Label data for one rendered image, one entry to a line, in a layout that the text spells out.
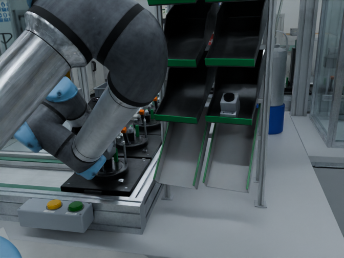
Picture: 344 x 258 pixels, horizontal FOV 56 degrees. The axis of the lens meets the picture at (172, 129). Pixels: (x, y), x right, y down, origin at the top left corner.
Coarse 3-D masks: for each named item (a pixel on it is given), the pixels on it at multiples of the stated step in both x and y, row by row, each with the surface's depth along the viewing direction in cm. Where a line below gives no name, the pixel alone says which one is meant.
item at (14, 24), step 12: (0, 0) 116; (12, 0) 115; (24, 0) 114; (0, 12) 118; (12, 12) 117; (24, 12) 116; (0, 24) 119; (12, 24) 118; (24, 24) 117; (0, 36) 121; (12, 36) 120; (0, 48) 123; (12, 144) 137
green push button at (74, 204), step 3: (75, 201) 96; (78, 201) 96; (72, 204) 94; (75, 204) 94; (78, 204) 94; (81, 204) 94; (69, 207) 93; (72, 207) 93; (75, 207) 93; (78, 207) 93; (81, 207) 94; (72, 210) 93; (75, 210) 93
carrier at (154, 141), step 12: (144, 120) 135; (120, 132) 146; (132, 132) 135; (144, 132) 137; (120, 144) 132; (132, 144) 132; (144, 144) 133; (156, 144) 136; (120, 156) 126; (132, 156) 125; (144, 156) 125
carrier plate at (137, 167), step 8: (128, 160) 122; (136, 160) 122; (144, 160) 121; (128, 168) 115; (136, 168) 115; (144, 168) 115; (72, 176) 112; (80, 176) 111; (128, 176) 110; (136, 176) 110; (64, 184) 106; (72, 184) 106; (80, 184) 106; (88, 184) 106; (96, 184) 105; (104, 184) 105; (112, 184) 105; (120, 184) 105; (128, 184) 105; (136, 184) 106; (80, 192) 104; (104, 192) 102; (112, 192) 102; (120, 192) 101; (128, 192) 101
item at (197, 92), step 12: (204, 60) 109; (168, 72) 101; (180, 72) 111; (192, 72) 110; (204, 72) 109; (168, 84) 102; (180, 84) 106; (192, 84) 105; (204, 84) 104; (168, 96) 103; (180, 96) 102; (192, 96) 101; (204, 96) 96; (168, 108) 99; (180, 108) 98; (192, 108) 97; (156, 120) 96; (168, 120) 94; (180, 120) 92; (192, 120) 91
